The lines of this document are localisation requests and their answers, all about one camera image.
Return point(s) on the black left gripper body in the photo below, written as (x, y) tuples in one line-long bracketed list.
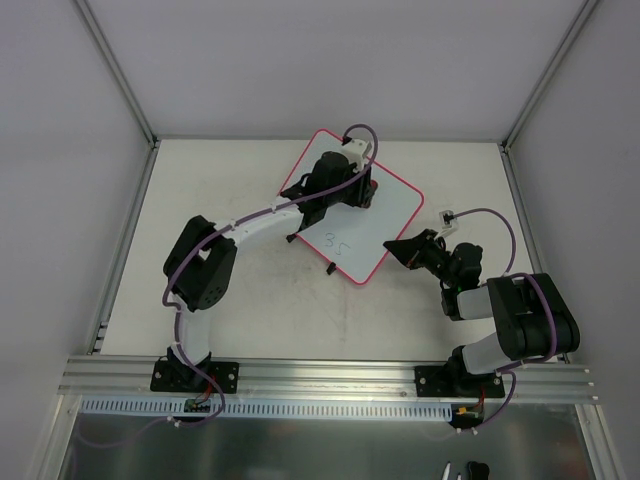
[(364, 191)]

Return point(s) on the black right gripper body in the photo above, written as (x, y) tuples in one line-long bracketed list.
[(417, 252)]

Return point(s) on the red whiteboard eraser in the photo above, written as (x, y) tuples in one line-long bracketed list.
[(372, 190)]

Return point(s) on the pink framed whiteboard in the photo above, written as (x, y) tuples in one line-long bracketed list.
[(352, 238)]

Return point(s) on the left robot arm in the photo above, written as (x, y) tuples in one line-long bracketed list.
[(200, 264)]

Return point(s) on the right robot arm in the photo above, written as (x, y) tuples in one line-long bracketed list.
[(532, 321)]

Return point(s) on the black object bottom edge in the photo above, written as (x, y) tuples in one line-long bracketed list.
[(478, 471)]

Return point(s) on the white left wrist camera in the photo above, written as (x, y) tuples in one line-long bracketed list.
[(356, 151)]

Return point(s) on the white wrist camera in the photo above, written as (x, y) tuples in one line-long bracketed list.
[(448, 223), (356, 151)]

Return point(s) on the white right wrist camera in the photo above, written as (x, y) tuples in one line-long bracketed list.
[(448, 223)]

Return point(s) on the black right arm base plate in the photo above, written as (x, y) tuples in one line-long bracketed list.
[(440, 381)]

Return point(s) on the aluminium mounting rail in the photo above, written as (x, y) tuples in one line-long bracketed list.
[(550, 383)]

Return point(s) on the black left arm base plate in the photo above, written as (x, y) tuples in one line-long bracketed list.
[(171, 375)]

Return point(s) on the slotted white cable duct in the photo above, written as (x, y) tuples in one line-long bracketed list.
[(268, 408)]

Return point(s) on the right aluminium frame post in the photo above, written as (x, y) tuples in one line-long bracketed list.
[(561, 52)]

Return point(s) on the aluminium frame post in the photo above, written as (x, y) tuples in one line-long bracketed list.
[(561, 52), (97, 35)]

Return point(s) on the left aluminium frame post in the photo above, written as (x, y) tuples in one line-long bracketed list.
[(97, 35)]

